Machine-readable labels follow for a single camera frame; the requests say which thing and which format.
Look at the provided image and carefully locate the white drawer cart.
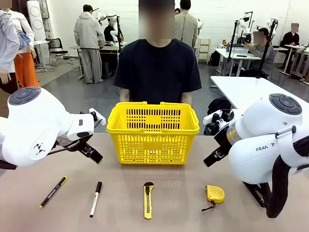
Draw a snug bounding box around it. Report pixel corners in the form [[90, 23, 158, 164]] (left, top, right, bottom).
[[197, 37, 211, 64]]

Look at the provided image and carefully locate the black left arm cable sleeve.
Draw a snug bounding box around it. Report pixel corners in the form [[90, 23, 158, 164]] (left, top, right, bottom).
[[0, 159, 18, 170]]

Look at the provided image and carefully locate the mannequin in orange trousers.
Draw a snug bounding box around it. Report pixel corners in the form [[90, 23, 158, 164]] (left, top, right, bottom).
[[8, 9, 41, 88]]

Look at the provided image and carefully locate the black pen with yellow tip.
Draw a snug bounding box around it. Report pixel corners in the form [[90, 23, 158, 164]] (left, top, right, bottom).
[[39, 176, 68, 209]]

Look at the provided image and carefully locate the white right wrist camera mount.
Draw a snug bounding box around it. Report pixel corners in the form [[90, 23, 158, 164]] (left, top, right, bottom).
[[203, 110, 223, 125]]

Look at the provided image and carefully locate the person's left forearm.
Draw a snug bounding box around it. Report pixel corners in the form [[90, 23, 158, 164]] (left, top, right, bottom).
[[180, 91, 193, 106]]

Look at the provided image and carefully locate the yellow plastic shopping basket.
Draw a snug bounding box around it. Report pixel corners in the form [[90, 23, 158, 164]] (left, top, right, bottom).
[[106, 101, 200, 166]]

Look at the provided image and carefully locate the yellow tape measure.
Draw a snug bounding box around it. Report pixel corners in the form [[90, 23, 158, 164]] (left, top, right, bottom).
[[201, 185, 225, 212]]

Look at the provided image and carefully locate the person's right forearm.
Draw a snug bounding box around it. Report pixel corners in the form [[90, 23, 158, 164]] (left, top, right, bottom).
[[119, 87, 133, 102]]

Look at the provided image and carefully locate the black tripod pole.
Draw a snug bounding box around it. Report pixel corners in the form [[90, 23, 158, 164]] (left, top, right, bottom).
[[255, 19, 278, 79]]

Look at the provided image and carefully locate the black backpack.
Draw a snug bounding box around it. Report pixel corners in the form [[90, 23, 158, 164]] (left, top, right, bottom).
[[207, 97, 234, 136]]

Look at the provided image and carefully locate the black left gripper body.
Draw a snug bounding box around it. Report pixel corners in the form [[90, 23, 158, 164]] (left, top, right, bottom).
[[52, 134, 94, 151]]

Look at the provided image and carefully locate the white background desk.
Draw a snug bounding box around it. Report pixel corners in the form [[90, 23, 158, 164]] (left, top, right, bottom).
[[214, 47, 261, 77]]

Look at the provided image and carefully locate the person in grey hoodie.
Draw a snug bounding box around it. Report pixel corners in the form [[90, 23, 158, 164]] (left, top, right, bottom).
[[73, 4, 106, 85]]

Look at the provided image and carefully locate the white standing air conditioner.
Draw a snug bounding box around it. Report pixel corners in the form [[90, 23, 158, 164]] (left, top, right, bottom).
[[26, 0, 46, 42]]

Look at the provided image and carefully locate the black right arm cable sleeve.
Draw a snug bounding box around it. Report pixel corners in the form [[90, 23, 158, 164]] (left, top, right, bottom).
[[265, 138, 309, 219]]

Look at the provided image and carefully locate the white marker with black cap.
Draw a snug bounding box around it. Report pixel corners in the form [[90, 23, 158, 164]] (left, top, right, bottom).
[[89, 181, 103, 218]]

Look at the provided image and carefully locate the black arm cable sleeve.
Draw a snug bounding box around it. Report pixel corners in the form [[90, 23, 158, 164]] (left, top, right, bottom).
[[265, 138, 309, 219], [0, 159, 18, 170]]

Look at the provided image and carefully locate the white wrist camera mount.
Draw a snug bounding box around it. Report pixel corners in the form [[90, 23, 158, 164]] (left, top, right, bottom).
[[203, 110, 223, 125], [88, 108, 107, 126]]

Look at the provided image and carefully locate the mannequin in pale blue shirt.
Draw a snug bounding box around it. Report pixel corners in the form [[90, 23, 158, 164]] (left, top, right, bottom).
[[0, 2, 20, 116]]

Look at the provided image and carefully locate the person in black t-shirt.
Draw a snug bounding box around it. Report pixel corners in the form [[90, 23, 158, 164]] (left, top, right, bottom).
[[113, 0, 202, 105]]

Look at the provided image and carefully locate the yellow utility knife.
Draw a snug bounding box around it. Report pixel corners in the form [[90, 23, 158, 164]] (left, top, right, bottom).
[[143, 181, 155, 220]]

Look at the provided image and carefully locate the seated person in black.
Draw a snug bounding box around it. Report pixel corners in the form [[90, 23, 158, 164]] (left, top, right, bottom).
[[281, 23, 300, 48]]

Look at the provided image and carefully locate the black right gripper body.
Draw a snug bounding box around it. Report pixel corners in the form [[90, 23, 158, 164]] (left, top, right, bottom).
[[213, 129, 232, 155]]

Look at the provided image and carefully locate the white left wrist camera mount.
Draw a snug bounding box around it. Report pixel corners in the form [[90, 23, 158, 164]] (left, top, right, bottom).
[[88, 108, 107, 126]]

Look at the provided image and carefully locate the black office chair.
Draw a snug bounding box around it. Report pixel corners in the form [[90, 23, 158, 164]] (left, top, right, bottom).
[[45, 38, 73, 67]]

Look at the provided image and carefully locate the person in beige jacket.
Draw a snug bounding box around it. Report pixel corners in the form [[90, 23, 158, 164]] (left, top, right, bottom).
[[174, 0, 199, 49]]

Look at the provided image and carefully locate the large white table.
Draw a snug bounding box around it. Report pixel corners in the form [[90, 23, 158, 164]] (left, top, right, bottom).
[[210, 75, 309, 114]]

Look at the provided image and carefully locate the seated person in grey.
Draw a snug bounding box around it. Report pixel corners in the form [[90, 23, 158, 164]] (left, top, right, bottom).
[[245, 28, 275, 78]]

